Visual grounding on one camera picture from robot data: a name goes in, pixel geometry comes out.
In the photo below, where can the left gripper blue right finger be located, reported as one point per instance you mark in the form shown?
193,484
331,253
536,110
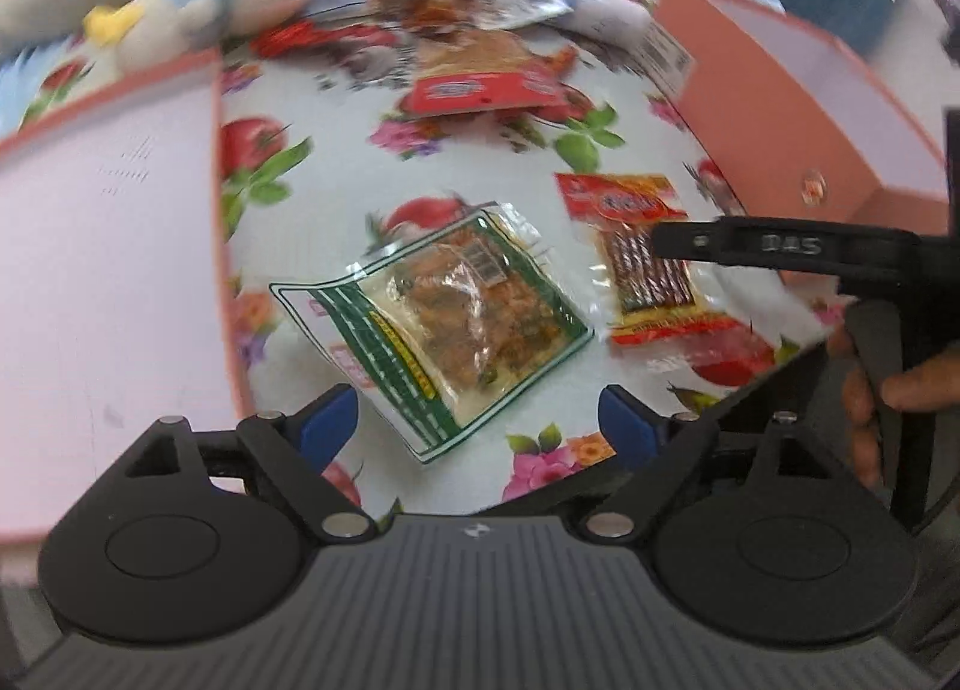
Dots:
631,427

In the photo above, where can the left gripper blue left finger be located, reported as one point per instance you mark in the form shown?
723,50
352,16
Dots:
325,426

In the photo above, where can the red spicy strip snack packet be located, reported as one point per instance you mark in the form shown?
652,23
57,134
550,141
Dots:
649,299

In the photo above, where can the green clear snack packet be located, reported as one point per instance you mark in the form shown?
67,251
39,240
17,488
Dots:
443,332

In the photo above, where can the person's right hand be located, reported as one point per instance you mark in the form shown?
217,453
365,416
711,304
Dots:
930,387

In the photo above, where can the pink storage box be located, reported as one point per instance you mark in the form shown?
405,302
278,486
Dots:
795,121

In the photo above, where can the pink box lid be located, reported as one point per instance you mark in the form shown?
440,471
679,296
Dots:
115,300

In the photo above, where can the floral bed sheet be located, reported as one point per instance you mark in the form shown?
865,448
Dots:
320,172

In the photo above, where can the red orange snack packet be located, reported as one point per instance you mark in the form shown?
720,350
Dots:
479,71

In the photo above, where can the white blue plush toy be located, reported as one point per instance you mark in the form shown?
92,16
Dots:
143,33

